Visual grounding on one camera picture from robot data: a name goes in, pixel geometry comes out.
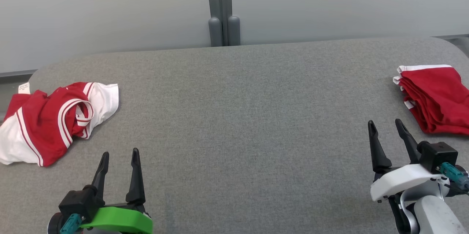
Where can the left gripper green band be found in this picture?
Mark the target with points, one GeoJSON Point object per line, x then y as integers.
{"type": "Point", "coordinates": [121, 221]}

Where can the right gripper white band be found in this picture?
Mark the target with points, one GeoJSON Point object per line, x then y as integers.
{"type": "Point", "coordinates": [397, 181]}

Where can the red shorts with white stripe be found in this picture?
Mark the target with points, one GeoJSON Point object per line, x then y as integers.
{"type": "Point", "coordinates": [439, 98]}

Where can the red and white jersey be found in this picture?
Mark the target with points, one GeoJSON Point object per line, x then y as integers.
{"type": "Point", "coordinates": [40, 127]}

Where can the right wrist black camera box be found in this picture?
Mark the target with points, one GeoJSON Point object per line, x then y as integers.
{"type": "Point", "coordinates": [438, 155]}

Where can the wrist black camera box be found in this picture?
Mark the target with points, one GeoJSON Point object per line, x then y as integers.
{"type": "Point", "coordinates": [78, 203]}
{"type": "Point", "coordinates": [438, 155]}

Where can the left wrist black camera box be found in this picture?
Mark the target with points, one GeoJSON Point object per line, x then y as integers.
{"type": "Point", "coordinates": [78, 203]}

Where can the grey partition post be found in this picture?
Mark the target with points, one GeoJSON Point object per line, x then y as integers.
{"type": "Point", "coordinates": [222, 7]}

